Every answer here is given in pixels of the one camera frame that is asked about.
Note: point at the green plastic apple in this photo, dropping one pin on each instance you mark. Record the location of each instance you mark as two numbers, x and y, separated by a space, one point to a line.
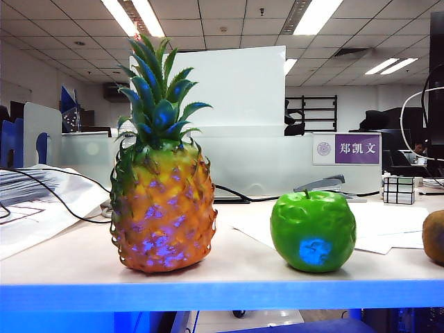
312 225

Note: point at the brown kiwi fruit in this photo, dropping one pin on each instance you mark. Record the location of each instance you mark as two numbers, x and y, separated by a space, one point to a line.
435 239

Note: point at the frosted glass desk partition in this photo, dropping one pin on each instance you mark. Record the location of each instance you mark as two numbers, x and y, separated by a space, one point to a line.
260 166

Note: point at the orange plastic pineapple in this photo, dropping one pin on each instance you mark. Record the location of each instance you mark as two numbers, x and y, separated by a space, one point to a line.
163 215

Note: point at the white AOC monitor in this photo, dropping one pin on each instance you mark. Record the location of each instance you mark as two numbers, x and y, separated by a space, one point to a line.
236 86

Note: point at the grey stapler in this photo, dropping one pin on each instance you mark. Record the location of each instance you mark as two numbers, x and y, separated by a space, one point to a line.
326 182

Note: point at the black metal rack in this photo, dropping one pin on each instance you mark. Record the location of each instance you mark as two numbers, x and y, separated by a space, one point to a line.
326 114

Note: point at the purple white name plate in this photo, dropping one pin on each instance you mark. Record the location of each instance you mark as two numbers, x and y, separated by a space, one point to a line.
357 149

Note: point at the translucent plastic print bag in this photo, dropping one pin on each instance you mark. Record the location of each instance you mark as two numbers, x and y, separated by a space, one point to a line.
69 194

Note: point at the blue patterned triangular board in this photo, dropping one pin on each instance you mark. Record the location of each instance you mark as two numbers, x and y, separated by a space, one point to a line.
69 111

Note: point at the long ceiling light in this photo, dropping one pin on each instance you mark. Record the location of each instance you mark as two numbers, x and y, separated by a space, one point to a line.
381 66
399 66
119 17
149 17
317 15

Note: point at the white paper sheet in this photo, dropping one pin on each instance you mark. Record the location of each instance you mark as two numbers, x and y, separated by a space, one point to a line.
381 218
381 248

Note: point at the dark ceiling vent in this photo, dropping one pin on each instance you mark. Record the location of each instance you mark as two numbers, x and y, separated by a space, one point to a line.
354 52

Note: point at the silver mirror cube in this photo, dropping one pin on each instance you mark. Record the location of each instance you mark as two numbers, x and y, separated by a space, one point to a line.
399 190

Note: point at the translucent white file holder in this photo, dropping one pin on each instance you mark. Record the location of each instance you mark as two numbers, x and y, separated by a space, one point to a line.
38 118

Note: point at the seated person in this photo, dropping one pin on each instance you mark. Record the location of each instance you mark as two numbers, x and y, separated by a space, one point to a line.
420 149

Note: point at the blue file holder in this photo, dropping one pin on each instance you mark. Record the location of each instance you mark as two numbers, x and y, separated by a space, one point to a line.
10 138

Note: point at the black monitor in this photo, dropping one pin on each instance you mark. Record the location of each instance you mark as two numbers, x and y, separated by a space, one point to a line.
436 104

